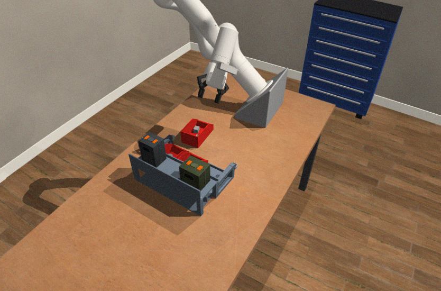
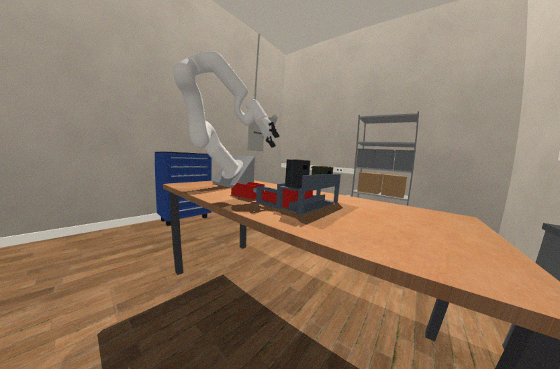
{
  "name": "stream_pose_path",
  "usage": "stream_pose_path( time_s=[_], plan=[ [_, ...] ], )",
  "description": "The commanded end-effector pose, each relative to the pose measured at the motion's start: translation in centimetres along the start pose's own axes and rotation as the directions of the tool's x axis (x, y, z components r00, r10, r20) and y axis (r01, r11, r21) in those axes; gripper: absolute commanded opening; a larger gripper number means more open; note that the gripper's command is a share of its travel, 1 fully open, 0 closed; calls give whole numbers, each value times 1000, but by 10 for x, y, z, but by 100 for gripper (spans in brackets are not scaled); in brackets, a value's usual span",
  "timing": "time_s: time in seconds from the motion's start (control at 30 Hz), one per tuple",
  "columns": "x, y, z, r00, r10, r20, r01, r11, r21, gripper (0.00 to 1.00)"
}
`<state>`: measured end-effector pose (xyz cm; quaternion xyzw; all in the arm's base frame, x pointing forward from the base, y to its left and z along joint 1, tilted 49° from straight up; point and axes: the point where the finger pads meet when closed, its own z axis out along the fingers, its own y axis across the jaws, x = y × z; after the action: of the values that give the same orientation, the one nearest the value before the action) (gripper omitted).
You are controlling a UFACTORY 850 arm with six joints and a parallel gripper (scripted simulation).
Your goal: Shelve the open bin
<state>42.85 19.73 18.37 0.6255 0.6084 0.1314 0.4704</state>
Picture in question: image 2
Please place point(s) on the dark grey case with orange latches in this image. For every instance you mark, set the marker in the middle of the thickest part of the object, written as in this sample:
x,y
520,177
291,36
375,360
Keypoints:
x,y
295,169

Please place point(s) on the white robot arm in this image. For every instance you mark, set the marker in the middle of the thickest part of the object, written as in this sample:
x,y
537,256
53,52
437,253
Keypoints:
x,y
202,134

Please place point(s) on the olive green tool case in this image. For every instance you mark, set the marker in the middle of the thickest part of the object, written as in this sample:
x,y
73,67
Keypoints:
x,y
321,170

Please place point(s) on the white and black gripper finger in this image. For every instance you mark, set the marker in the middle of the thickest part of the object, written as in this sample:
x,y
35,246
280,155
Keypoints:
x,y
271,143
273,130

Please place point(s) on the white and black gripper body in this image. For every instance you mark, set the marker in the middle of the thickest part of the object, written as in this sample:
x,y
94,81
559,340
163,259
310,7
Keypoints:
x,y
264,128

